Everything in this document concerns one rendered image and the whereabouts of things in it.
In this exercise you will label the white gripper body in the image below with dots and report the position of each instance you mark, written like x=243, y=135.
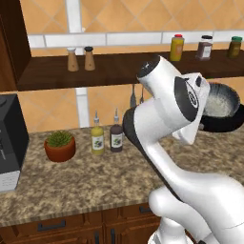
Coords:
x=190, y=134

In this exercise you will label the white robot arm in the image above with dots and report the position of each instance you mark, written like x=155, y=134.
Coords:
x=203, y=197

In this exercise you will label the black round pan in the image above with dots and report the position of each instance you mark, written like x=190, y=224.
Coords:
x=227, y=122

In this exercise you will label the grey metal pot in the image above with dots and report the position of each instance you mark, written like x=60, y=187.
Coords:
x=222, y=101

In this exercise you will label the grey hanging kitchen tool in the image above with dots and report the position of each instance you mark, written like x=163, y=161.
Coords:
x=132, y=98
x=141, y=95

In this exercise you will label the dark sauce bottle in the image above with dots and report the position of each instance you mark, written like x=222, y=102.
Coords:
x=116, y=138

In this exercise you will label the yellow bottle with red cap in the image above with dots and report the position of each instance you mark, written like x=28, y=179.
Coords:
x=176, y=48

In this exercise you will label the brown jar with black cap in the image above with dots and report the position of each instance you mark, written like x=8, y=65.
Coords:
x=204, y=48

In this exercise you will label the yellow oil bottle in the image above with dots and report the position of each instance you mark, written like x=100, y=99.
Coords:
x=97, y=139

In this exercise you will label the green jar with green cap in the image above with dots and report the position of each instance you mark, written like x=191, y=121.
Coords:
x=234, y=47

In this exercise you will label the narrow brown wooden drawer front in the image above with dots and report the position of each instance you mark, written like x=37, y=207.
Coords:
x=127, y=213

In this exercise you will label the brown wooden cupboard door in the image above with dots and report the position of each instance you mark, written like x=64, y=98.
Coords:
x=133, y=233
x=82, y=239

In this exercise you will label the black-capped wooden pepper shaker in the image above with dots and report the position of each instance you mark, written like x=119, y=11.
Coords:
x=89, y=59

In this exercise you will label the green plant in terracotta pot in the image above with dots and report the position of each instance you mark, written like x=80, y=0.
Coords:
x=59, y=147

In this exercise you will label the white-capped wooden salt shaker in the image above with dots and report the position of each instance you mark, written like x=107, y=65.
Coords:
x=72, y=60

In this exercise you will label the wide brown wooden drawer front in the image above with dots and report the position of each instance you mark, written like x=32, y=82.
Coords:
x=79, y=227

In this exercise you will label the black and grey appliance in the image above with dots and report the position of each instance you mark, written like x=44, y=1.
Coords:
x=11, y=143

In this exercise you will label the dark wooden wall shelf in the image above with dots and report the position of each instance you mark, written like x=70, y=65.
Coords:
x=108, y=71

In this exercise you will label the dark wooden wall cabinet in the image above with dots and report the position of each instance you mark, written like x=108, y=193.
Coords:
x=12, y=44

